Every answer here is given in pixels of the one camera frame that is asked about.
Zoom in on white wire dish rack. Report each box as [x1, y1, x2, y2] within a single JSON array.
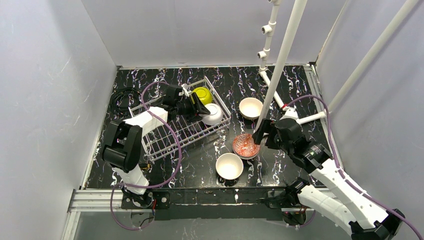
[[141, 77, 231, 162]]

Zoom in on coiled black cable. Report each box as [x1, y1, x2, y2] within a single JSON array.
[[109, 87, 141, 117]]

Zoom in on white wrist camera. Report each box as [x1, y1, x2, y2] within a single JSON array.
[[181, 83, 191, 97], [280, 106, 299, 120]]

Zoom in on white bowl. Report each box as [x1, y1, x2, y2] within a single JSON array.
[[200, 103, 224, 126]]

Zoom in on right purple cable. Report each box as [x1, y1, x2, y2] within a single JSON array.
[[286, 94, 423, 240]]

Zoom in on yellow-green bowl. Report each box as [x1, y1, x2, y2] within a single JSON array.
[[192, 87, 213, 105]]

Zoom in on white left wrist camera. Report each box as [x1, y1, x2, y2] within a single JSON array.
[[181, 83, 191, 97]]

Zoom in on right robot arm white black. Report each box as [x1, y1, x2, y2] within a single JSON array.
[[253, 118, 404, 240]]

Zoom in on white PVC pipe frame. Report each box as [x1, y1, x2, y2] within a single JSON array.
[[253, 0, 420, 133]]

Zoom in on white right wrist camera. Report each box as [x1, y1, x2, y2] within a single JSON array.
[[280, 106, 299, 120]]

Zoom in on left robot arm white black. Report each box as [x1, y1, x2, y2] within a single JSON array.
[[101, 84, 224, 196]]

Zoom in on cream bowl at front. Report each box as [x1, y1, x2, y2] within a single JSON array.
[[215, 153, 244, 180]]

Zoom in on red patterned bowl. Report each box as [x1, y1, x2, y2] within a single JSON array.
[[232, 133, 261, 160]]

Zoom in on cream bowl at back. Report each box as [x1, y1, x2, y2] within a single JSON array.
[[239, 97, 263, 120]]

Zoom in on cream bowl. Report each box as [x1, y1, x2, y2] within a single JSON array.
[[239, 97, 263, 120], [215, 153, 244, 180]]

